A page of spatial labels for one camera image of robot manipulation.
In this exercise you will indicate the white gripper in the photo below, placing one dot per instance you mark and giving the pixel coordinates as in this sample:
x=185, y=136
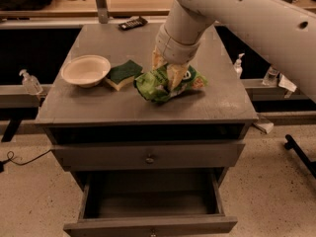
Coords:
x=175, y=51

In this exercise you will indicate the green rice chip bag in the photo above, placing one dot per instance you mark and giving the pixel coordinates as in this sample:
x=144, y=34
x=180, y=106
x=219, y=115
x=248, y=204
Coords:
x=153, y=85

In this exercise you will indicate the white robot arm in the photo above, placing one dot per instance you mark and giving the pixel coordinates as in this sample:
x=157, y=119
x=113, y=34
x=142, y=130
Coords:
x=281, y=33

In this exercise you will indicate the grey drawer cabinet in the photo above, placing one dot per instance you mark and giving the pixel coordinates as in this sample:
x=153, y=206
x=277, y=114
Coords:
x=219, y=111

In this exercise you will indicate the closed top drawer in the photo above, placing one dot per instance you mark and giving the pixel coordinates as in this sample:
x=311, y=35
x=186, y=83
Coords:
x=102, y=157

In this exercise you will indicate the open middle drawer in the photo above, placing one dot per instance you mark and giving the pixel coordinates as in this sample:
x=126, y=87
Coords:
x=151, y=203

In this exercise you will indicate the green yellow sponge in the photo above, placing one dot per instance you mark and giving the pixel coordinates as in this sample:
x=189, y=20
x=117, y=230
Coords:
x=124, y=74

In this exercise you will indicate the black remote control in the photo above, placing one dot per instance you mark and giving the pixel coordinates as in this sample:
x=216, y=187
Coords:
x=132, y=24

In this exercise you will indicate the white pump bottle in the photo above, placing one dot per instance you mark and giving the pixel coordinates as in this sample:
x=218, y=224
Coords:
x=238, y=65

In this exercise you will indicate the white paper bowl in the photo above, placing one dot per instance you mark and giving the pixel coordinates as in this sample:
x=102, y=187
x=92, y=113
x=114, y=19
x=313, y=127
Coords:
x=86, y=71

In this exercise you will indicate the clear plastic water bottle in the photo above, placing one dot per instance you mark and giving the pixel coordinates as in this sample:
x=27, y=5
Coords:
x=270, y=78

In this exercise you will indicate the white paper packet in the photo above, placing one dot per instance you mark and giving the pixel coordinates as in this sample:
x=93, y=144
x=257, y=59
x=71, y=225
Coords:
x=286, y=84

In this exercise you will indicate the clear sanitizer pump bottle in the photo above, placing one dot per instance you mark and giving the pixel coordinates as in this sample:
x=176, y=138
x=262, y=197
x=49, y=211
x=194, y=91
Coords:
x=31, y=83

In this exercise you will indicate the black stand leg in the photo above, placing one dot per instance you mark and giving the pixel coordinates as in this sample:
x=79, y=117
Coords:
x=292, y=145

